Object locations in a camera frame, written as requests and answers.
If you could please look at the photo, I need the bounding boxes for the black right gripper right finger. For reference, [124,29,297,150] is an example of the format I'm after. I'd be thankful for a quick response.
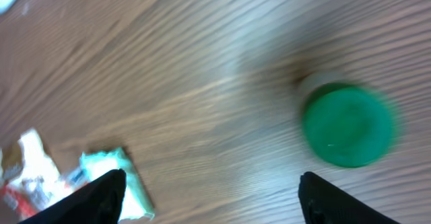
[298,172,398,224]

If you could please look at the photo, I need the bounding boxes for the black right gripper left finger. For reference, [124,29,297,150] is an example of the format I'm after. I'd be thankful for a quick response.
[20,169,127,224]

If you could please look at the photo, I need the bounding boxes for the teal snack packet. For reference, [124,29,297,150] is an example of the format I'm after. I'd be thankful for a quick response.
[79,147,156,223]

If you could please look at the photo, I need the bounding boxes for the brown cookie bag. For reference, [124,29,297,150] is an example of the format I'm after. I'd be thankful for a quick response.
[1,128,76,221]

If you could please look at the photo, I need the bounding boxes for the green lid jar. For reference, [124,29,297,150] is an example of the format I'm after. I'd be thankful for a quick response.
[298,71,399,168]

